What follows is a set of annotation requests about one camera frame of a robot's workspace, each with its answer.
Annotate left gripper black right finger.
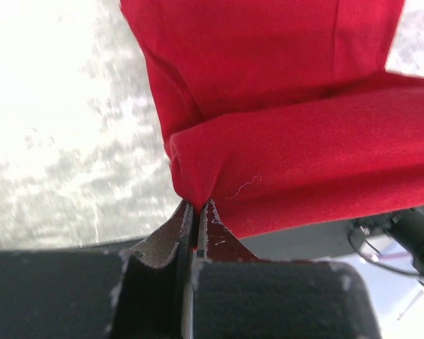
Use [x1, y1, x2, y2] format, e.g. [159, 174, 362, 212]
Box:
[192, 201, 380, 338]

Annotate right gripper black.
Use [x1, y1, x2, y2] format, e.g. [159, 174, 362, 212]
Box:
[348, 208, 424, 286]

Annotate red t-shirt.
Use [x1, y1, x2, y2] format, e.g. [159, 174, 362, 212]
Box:
[121, 1, 424, 237]

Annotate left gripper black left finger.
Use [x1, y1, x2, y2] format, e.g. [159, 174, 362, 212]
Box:
[0, 202, 194, 338]

